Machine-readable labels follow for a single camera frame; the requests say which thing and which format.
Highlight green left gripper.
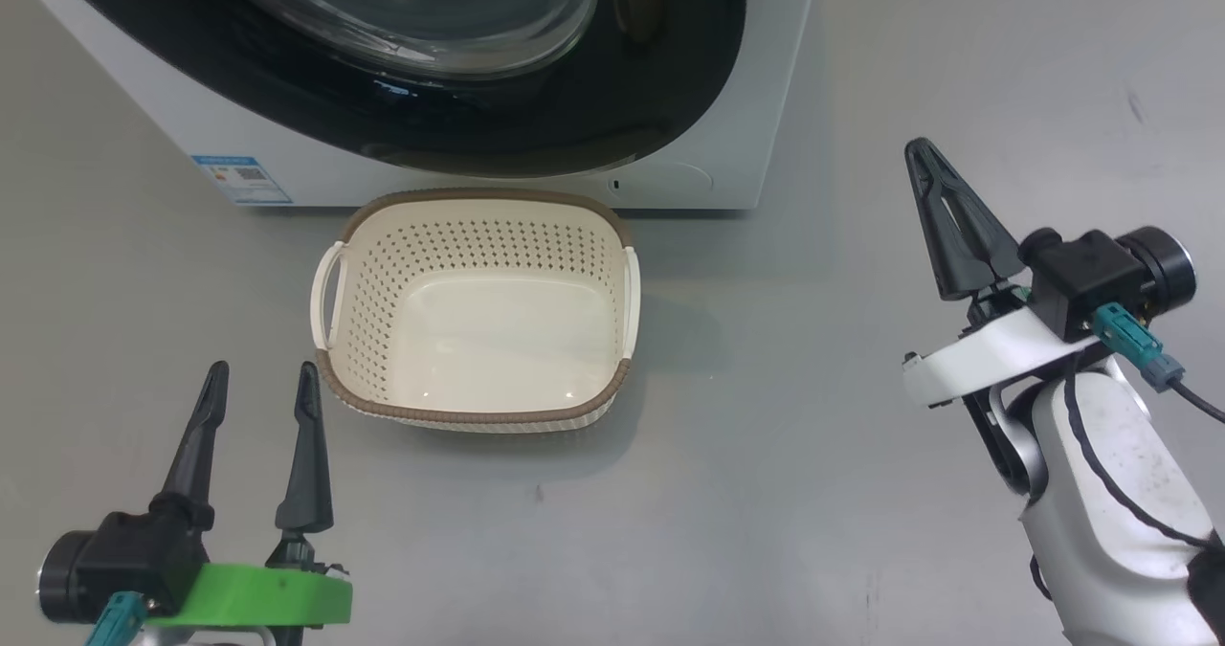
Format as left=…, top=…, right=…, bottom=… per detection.
left=144, top=360, right=354, bottom=628

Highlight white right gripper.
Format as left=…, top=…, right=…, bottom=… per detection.
left=902, top=137, right=1103, bottom=410

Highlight washing machine door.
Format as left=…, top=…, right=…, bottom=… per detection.
left=38, top=0, right=749, bottom=178

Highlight white front-load washing machine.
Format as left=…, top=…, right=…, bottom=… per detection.
left=0, top=0, right=824, bottom=212

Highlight cream perforated basket brown rim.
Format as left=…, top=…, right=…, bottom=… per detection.
left=309, top=187, right=640, bottom=434

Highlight blue energy label sticker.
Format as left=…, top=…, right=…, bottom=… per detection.
left=189, top=154, right=293, bottom=207

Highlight teal plug left camera cable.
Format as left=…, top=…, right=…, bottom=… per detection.
left=84, top=590, right=149, bottom=646

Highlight teal plug camera cable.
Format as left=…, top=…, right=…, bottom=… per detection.
left=1093, top=303, right=1225, bottom=427
left=84, top=590, right=149, bottom=646

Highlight teal plug right camera cable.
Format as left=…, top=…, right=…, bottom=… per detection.
left=1093, top=303, right=1225, bottom=427

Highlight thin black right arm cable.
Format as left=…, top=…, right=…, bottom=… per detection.
left=1060, top=368, right=1225, bottom=551

